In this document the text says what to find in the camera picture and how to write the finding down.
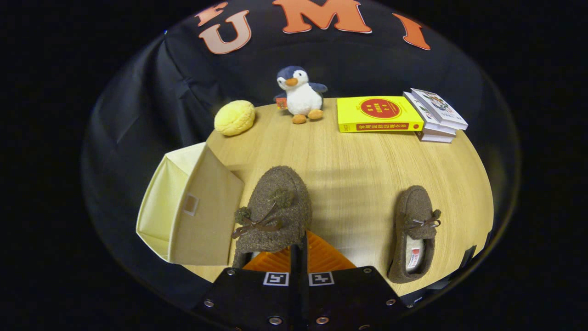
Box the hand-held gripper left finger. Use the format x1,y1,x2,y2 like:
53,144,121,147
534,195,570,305
193,245,301,331

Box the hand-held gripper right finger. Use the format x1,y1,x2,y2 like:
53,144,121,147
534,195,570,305
301,230,407,331

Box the brown fuzzy shoe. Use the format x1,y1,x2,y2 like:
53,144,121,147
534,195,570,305
387,185,442,284
231,165,313,269

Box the beige fabric storage box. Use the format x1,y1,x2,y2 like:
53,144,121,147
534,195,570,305
136,142,245,266

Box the yellow bun plush toy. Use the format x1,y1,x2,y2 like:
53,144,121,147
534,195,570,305
214,100,256,137

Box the penguin plush toy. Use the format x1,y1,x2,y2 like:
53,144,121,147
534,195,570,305
274,66,328,125

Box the yellow book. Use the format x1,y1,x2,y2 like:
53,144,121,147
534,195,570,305
337,96,424,134

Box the white illustrated book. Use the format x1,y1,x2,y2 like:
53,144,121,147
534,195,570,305
411,88,468,130

